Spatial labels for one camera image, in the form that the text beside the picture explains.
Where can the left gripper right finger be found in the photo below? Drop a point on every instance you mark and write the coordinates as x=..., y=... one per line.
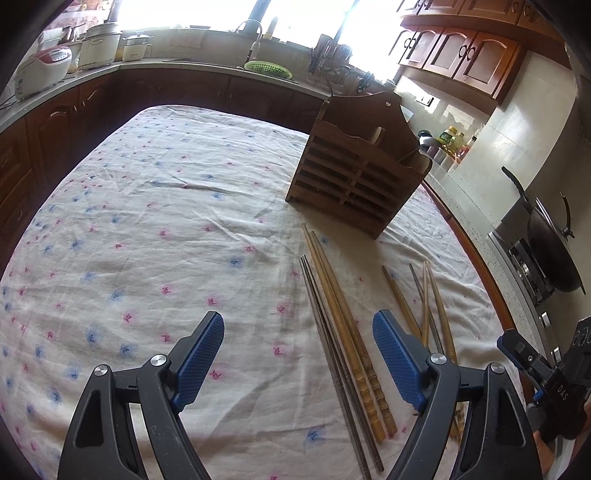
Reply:
x=497, y=442

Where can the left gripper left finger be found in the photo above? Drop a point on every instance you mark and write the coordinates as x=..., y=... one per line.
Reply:
x=101, y=442

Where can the wooden chopstick pair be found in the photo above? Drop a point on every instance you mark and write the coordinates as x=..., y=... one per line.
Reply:
x=357, y=339
x=337, y=305

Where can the person's right hand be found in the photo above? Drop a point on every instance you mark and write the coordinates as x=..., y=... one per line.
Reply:
x=546, y=455

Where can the black wok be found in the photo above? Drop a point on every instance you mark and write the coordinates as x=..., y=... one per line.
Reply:
x=548, y=241

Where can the gas stove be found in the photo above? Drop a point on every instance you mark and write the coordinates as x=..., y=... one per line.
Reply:
x=531, y=281

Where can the floral white tablecloth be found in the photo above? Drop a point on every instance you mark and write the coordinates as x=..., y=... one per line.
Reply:
x=182, y=211

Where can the yellow oil bottle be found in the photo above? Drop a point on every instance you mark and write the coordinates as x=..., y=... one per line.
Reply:
x=448, y=135

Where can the wooden utensil holder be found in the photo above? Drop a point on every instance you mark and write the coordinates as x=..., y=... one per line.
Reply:
x=361, y=163

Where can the wooden upper cabinets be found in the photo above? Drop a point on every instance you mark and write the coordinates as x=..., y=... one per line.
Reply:
x=478, y=44

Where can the white red rice cooker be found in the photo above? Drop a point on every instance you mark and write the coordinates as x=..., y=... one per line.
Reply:
x=41, y=71

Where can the large white cooker pot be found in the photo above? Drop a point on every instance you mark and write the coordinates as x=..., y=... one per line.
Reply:
x=99, y=46

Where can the dish drying rack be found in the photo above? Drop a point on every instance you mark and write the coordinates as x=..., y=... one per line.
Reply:
x=330, y=64

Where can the small white slow cooker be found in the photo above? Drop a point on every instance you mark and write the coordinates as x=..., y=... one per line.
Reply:
x=135, y=47

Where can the green colander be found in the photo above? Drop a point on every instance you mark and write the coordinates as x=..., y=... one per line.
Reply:
x=269, y=69

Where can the sink faucet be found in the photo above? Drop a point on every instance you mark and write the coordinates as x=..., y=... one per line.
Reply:
x=254, y=28

